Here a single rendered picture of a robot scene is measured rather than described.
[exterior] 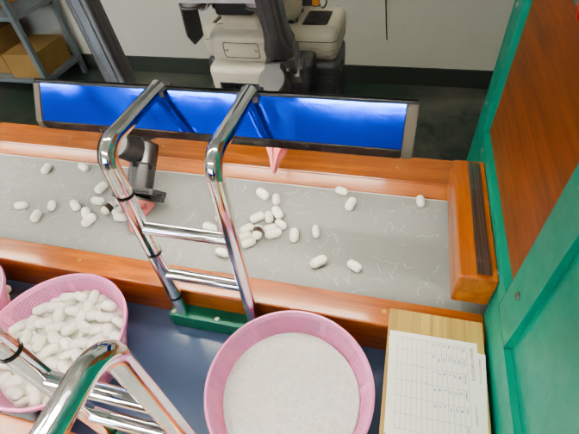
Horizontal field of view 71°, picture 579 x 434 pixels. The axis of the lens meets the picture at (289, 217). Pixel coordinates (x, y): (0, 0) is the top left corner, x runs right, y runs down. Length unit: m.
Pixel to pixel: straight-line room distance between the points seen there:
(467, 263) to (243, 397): 0.43
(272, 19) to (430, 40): 2.03
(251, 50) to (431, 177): 0.74
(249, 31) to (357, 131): 0.89
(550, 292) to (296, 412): 0.40
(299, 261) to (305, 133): 0.33
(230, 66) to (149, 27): 1.95
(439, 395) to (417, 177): 0.51
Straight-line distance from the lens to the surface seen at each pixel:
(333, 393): 0.72
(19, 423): 0.82
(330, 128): 0.59
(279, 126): 0.61
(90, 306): 0.91
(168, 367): 0.85
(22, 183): 1.31
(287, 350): 0.75
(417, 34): 2.84
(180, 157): 1.13
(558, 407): 0.54
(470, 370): 0.72
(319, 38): 1.63
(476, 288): 0.73
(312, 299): 0.76
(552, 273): 0.54
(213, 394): 0.72
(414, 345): 0.71
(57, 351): 0.89
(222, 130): 0.53
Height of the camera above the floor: 1.41
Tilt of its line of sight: 46 degrees down
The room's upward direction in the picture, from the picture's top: 6 degrees counter-clockwise
